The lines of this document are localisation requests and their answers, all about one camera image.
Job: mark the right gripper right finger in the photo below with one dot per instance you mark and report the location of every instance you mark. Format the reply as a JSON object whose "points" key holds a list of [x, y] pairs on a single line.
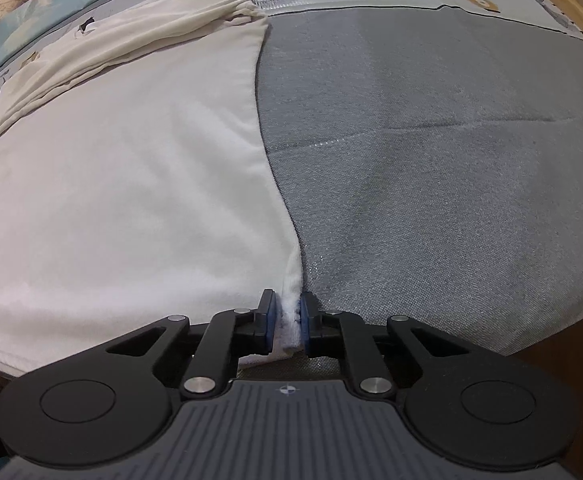
{"points": [[348, 339]]}

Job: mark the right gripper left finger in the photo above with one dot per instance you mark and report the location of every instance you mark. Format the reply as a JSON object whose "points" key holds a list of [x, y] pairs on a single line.
{"points": [[217, 346]]}

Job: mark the white garment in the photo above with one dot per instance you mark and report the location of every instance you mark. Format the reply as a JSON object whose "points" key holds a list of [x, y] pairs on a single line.
{"points": [[134, 182]]}

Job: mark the printed deer bed sheet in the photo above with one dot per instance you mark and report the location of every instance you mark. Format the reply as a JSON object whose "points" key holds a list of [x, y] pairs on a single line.
{"points": [[429, 153]]}

